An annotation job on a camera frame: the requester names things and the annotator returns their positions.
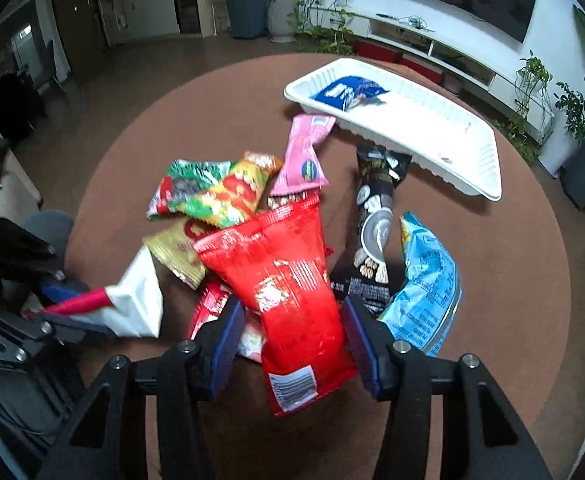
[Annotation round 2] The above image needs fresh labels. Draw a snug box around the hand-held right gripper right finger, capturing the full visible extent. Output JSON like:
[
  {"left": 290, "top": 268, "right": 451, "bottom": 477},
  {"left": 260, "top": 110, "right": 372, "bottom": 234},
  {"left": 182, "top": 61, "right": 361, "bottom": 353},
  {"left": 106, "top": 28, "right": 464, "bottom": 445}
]
[{"left": 340, "top": 294, "right": 553, "bottom": 480}]

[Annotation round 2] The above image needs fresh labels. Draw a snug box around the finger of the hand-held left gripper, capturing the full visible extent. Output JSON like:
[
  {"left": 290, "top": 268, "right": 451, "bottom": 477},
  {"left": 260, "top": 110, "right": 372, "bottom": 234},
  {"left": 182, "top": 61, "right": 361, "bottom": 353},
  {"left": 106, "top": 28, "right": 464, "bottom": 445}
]
[
  {"left": 0, "top": 304, "right": 119, "bottom": 370},
  {"left": 0, "top": 217, "right": 91, "bottom": 307}
]

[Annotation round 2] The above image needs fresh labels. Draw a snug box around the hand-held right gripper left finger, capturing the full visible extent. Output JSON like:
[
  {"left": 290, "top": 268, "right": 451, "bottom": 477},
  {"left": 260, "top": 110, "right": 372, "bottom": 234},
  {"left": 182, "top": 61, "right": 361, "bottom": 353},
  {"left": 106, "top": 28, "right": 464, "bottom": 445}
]
[{"left": 35, "top": 294, "right": 247, "bottom": 480}]

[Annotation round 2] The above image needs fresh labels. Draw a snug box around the white snack packet red edge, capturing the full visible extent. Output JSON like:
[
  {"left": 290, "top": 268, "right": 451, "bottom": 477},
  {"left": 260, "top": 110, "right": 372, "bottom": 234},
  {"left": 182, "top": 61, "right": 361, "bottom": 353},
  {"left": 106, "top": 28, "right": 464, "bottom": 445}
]
[{"left": 25, "top": 247, "right": 166, "bottom": 339}]

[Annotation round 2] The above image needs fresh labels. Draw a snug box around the large red snack packet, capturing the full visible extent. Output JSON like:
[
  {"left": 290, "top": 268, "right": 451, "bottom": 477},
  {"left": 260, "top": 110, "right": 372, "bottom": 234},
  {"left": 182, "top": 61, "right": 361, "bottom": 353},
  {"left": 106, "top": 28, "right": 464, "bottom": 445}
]
[{"left": 192, "top": 195, "right": 358, "bottom": 417}]

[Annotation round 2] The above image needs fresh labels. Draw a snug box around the light blue snack packet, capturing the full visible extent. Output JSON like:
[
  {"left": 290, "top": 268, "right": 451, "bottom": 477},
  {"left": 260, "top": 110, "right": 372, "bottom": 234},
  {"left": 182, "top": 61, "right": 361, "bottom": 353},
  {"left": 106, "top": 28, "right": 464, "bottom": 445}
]
[{"left": 377, "top": 211, "right": 463, "bottom": 358}]

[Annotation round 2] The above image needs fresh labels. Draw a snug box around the gold red snack packet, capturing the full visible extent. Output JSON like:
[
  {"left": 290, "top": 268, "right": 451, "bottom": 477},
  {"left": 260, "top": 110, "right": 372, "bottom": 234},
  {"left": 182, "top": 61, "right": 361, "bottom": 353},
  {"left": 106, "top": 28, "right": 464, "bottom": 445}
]
[{"left": 142, "top": 217, "right": 210, "bottom": 291}]

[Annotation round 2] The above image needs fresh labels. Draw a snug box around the black snack packet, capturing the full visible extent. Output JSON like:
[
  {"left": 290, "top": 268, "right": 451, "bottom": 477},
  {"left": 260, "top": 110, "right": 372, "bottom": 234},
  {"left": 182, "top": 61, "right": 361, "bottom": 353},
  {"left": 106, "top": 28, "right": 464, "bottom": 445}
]
[{"left": 330, "top": 144, "right": 413, "bottom": 316}]

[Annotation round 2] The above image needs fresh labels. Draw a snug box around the yellow orange snack packet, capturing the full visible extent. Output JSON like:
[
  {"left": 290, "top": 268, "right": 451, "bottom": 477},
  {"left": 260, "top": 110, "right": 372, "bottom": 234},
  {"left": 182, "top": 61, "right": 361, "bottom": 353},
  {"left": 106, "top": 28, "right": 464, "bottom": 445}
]
[{"left": 187, "top": 150, "right": 284, "bottom": 231}]

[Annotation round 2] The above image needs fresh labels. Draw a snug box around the green snack packet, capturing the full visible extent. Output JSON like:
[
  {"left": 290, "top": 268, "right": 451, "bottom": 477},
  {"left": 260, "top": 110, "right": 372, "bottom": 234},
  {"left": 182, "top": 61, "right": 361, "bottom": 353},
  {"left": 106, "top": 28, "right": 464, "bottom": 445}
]
[{"left": 146, "top": 159, "right": 236, "bottom": 222}]

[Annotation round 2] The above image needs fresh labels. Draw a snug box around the white plastic tray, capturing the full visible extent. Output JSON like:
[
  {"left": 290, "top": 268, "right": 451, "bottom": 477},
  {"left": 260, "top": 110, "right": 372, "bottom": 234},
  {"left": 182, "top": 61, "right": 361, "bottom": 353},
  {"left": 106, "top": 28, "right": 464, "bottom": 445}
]
[{"left": 283, "top": 58, "right": 503, "bottom": 202}]

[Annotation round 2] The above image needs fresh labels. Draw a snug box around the red white strawberry snack packet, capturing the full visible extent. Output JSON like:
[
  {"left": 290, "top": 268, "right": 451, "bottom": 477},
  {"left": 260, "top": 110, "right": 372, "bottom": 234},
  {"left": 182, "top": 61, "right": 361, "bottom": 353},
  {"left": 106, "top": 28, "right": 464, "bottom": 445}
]
[{"left": 187, "top": 280, "right": 263, "bottom": 363}]

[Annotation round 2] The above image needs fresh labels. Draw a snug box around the grey chair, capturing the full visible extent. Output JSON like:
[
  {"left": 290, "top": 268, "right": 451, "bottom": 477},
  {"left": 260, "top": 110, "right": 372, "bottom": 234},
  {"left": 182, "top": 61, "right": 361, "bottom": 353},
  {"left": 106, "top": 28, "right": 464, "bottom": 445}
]
[{"left": 0, "top": 210, "right": 93, "bottom": 461}]

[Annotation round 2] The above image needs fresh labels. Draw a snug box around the black bag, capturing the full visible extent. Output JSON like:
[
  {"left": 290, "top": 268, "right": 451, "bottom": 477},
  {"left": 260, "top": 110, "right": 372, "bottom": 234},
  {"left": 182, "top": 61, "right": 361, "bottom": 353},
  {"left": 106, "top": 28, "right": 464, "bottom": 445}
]
[{"left": 0, "top": 72, "right": 44, "bottom": 141}]

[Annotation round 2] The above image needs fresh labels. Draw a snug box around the brown patterned snack packet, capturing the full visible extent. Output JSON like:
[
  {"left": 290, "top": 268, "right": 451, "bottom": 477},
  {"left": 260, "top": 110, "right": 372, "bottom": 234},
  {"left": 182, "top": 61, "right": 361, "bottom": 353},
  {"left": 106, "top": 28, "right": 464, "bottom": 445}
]
[{"left": 267, "top": 191, "right": 321, "bottom": 211}]

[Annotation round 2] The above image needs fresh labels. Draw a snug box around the pink snack packet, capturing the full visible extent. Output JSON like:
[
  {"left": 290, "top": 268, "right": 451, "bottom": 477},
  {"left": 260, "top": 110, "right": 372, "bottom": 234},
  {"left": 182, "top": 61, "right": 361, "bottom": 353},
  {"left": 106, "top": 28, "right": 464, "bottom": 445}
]
[{"left": 270, "top": 114, "right": 337, "bottom": 198}]

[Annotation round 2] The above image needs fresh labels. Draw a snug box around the dark wooden door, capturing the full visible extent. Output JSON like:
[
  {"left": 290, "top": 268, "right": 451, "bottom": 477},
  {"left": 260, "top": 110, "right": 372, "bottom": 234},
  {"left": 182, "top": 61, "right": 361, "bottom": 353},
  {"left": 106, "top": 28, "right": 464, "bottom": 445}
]
[{"left": 50, "top": 0, "right": 108, "bottom": 66}]

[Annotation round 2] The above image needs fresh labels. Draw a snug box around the dark blue snack packet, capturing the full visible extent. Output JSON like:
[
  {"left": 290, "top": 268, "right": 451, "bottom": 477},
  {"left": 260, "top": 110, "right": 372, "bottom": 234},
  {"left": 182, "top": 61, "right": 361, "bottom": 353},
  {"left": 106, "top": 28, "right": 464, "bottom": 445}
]
[{"left": 310, "top": 75, "right": 391, "bottom": 111}]

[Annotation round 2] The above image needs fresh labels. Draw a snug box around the red storage box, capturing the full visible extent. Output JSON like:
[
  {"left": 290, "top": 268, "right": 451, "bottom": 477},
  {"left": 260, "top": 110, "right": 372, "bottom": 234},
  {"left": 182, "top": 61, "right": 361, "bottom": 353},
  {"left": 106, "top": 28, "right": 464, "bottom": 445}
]
[
  {"left": 397, "top": 57, "right": 443, "bottom": 86},
  {"left": 355, "top": 40, "right": 403, "bottom": 63}
]

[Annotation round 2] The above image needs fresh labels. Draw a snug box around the white television cabinet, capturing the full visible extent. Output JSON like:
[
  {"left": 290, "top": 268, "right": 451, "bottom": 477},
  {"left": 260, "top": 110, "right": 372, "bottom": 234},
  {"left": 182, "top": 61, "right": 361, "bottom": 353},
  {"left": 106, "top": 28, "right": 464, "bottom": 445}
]
[{"left": 350, "top": 10, "right": 556, "bottom": 141}]

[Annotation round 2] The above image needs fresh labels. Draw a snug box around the small leafy cabinet plant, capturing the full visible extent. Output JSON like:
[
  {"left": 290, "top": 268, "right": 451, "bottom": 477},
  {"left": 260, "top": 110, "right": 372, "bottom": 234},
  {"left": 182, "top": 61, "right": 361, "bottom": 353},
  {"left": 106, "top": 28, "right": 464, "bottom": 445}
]
[{"left": 515, "top": 50, "right": 553, "bottom": 126}]

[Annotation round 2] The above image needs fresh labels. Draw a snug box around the bushy green plant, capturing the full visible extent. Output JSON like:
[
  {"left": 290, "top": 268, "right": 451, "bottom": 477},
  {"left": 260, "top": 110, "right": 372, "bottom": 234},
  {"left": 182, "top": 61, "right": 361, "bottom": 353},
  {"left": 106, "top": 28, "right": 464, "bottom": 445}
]
[{"left": 553, "top": 82, "right": 585, "bottom": 141}]

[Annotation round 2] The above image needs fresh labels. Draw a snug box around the potted plant white pot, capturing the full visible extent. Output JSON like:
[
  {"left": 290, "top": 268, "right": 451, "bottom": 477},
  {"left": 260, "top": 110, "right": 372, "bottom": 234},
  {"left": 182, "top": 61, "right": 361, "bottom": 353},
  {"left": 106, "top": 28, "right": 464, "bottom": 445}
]
[{"left": 267, "top": 0, "right": 304, "bottom": 43}]

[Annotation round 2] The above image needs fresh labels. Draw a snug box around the trailing green plant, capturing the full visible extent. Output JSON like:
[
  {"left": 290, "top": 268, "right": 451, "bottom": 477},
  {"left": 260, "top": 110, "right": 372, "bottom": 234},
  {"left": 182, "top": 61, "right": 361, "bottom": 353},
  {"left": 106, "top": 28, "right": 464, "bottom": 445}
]
[{"left": 295, "top": 0, "right": 358, "bottom": 56}]

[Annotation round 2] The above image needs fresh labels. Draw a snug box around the white wall cabinet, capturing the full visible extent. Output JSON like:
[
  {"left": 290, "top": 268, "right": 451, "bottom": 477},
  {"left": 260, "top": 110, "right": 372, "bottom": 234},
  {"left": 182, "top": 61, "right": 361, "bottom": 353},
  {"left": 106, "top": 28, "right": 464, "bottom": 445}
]
[{"left": 115, "top": 0, "right": 180, "bottom": 41}]

